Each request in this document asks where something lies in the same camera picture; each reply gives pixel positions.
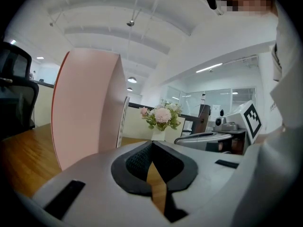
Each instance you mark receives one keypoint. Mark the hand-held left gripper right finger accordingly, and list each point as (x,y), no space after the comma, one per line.
(203,174)

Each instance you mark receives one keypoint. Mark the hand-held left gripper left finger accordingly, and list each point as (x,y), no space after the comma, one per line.
(99,185)

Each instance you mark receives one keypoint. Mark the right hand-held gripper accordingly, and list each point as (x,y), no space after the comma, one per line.
(241,119)

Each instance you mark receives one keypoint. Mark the white perforated file holder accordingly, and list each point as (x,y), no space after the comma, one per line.
(122,122)

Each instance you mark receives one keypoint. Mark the pink folder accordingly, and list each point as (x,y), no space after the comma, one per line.
(85,107)

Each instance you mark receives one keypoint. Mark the white vase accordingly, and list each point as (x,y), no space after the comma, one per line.
(158,135)

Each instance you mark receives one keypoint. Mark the pink and white flower bouquet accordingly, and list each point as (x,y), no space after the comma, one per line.
(163,115)

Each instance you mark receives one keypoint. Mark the ceiling light tube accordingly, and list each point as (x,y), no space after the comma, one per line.
(209,67)

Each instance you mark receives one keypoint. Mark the person's white shirt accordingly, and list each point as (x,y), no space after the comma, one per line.
(279,174)

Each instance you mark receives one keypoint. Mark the small pendant lamp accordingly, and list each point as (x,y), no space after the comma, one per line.
(129,89)

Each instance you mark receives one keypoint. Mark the large pendant lamp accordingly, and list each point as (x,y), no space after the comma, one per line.
(132,80)

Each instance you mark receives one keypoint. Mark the black office chair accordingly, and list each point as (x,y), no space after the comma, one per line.
(16,103)

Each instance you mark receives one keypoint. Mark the recessed ceiling light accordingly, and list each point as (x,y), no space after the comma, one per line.
(13,41)
(40,58)

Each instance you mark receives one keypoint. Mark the glass wall panels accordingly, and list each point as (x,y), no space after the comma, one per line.
(220,100)

